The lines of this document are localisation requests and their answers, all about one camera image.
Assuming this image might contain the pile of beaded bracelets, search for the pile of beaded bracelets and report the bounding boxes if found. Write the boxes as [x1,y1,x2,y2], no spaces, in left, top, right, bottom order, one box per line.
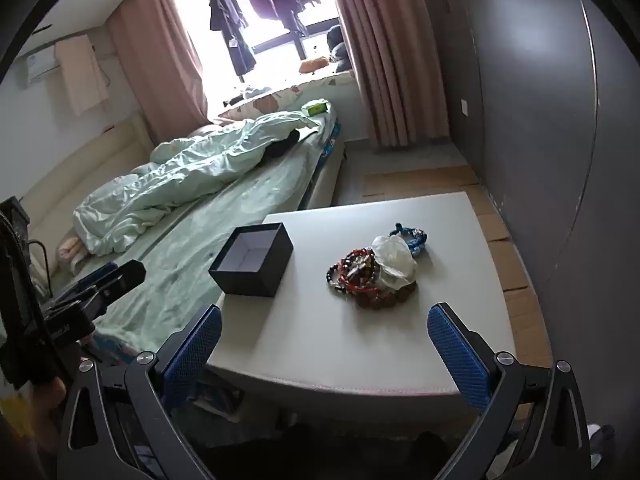
[327,245,418,311]

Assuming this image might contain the white plastic bag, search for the white plastic bag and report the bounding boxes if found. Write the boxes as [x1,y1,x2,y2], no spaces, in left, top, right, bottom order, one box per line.
[371,235,418,288]

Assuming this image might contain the flattened cardboard sheets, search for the flattened cardboard sheets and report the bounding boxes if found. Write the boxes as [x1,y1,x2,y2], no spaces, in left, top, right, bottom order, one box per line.
[362,165,531,366]

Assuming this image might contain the dark plush toy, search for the dark plush toy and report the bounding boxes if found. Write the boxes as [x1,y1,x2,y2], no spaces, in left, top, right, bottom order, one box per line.
[327,25,351,68]

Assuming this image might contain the person's left hand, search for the person's left hand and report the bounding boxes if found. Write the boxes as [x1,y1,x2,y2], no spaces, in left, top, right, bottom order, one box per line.
[0,375,67,456]

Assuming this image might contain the black gift box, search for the black gift box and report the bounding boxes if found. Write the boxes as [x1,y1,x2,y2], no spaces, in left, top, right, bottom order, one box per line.
[208,222,294,298]

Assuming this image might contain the pink pillow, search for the pink pillow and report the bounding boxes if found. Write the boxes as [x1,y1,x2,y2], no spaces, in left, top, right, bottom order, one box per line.
[57,237,86,263]

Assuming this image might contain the bed with green sheet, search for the bed with green sheet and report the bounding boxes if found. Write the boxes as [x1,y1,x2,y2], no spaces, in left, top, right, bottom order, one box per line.
[20,110,348,361]

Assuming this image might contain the black garment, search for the black garment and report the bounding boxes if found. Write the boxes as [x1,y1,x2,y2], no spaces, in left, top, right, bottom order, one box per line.
[265,130,301,161]

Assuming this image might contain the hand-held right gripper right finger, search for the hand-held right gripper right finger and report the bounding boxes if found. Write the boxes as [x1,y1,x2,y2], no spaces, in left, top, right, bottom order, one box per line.
[426,302,591,480]

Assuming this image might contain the blue patterned cloth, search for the blue patterned cloth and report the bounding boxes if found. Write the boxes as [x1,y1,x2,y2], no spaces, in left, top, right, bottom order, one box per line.
[324,127,347,157]

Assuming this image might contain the pink curtain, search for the pink curtain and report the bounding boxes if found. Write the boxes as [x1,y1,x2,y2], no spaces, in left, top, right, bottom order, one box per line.
[325,0,451,148]
[107,0,210,143]

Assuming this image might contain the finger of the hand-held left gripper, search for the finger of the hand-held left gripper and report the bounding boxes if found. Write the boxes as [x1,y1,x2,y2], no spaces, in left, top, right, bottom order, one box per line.
[44,260,147,322]
[50,262,120,306]

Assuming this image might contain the blue beaded bracelet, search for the blue beaded bracelet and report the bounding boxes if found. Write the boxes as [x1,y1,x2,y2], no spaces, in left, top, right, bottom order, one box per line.
[390,221,430,257]

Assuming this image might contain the white air conditioner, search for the white air conditioner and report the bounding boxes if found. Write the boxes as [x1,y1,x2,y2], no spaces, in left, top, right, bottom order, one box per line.
[22,42,63,83]

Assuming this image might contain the pale green quilt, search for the pale green quilt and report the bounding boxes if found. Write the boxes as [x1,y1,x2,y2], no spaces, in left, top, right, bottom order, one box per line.
[74,110,321,256]

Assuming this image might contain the patterned windowsill cushion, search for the patterned windowsill cushion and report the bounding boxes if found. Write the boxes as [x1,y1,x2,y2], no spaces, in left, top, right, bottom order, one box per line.
[220,72,356,121]

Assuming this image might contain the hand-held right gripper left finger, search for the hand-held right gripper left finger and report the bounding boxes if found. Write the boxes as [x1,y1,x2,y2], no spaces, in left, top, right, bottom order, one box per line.
[55,304,223,480]

